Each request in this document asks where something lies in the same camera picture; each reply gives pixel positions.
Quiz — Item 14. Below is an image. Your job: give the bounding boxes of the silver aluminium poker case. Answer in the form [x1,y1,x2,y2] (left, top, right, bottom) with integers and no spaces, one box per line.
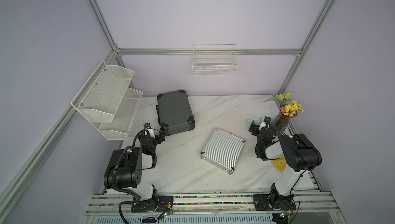
[200,128,246,175]

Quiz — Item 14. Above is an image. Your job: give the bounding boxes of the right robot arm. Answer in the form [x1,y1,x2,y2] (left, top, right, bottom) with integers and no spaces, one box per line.
[249,122,322,211]

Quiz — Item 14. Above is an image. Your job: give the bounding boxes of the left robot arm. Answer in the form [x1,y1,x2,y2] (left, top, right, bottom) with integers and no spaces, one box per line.
[103,128,165,212]

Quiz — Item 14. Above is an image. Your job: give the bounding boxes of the dark grey poker case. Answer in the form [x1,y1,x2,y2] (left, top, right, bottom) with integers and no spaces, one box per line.
[156,90,195,136]

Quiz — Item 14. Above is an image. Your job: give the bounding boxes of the teal plastic scoop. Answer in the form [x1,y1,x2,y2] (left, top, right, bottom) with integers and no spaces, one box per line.
[245,117,265,125]

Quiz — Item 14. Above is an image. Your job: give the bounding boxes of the purple glass vase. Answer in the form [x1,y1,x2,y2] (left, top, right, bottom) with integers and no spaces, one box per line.
[270,111,295,137]

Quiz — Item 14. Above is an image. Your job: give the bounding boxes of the yellow artificial flowers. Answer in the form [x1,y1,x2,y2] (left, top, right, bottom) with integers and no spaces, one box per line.
[264,93,304,118]

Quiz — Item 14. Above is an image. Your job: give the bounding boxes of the yellow dotted work glove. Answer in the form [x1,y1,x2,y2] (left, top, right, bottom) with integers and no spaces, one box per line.
[272,156,287,172]

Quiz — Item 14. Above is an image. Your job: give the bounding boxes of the white two-tier mesh shelf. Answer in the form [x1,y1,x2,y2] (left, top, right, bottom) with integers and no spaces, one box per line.
[71,61,143,140]

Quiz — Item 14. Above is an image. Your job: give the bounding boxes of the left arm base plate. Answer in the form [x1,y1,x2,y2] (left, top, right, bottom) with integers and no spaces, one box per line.
[130,195,174,213]

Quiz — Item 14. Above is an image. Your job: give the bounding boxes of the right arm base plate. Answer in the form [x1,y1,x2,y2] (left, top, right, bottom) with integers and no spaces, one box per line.
[253,194,296,211]

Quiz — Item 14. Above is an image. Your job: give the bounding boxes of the white wire wall basket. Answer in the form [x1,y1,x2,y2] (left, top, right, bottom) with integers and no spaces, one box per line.
[192,44,238,77]

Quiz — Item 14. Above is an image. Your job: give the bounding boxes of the aluminium frame rail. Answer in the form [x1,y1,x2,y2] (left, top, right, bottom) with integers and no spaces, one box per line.
[85,191,340,215]

